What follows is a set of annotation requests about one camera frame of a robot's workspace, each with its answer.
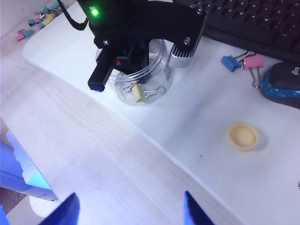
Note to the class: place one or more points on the blue binder clip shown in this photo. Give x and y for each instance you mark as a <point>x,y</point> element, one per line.
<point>230,63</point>

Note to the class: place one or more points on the blue black computer mouse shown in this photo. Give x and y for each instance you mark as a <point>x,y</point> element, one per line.
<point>283,82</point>

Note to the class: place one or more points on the cream round tape roll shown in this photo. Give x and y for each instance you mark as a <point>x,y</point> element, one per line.
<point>243,137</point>

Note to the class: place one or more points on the white plastic housing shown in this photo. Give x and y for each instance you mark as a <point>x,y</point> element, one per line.
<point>25,173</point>

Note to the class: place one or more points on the white desk riser board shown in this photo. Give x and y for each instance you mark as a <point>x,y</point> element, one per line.
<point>199,105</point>

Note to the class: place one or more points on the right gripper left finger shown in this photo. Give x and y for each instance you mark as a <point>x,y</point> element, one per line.
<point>68,211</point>

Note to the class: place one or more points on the pink binder clip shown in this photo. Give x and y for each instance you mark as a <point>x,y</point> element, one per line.
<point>38,20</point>
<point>253,62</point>
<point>20,37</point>

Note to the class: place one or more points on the black computer keyboard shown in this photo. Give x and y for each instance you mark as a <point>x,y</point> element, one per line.
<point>246,18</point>

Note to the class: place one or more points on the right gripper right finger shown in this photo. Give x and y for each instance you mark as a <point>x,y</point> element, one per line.
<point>192,211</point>

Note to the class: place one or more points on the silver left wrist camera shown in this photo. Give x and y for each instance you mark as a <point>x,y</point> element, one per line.
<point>180,57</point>

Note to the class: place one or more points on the yellow binder clip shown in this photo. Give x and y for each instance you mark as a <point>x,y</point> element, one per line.
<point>140,93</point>
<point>45,21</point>

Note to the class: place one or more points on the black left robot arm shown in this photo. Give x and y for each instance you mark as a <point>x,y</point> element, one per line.
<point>90,5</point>

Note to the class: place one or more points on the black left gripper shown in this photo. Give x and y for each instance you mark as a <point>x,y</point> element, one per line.
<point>152,21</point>

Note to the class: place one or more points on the round transparent plastic jar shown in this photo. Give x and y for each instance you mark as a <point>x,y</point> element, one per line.
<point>159,77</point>

